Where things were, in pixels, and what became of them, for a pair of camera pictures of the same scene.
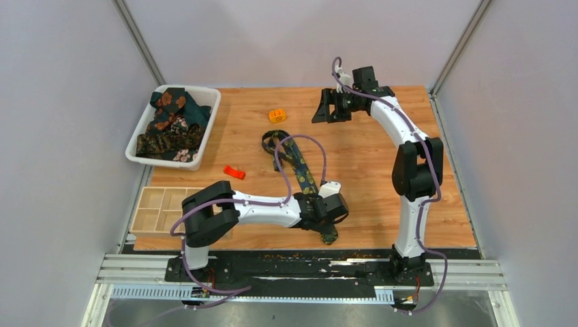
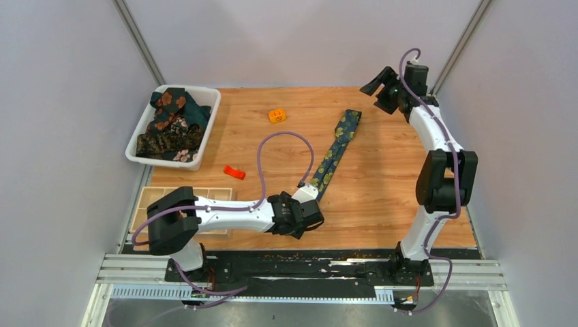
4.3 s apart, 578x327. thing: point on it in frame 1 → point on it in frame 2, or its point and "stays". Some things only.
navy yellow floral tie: x=281 y=147 → x=345 y=131
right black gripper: x=330 y=97 → x=388 y=78
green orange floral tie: x=176 y=102 stays
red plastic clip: x=240 y=174 stays
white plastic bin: x=206 y=97 stays
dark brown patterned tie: x=168 y=144 stays
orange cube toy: x=277 y=116 stays
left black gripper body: x=326 y=224 → x=291 y=202
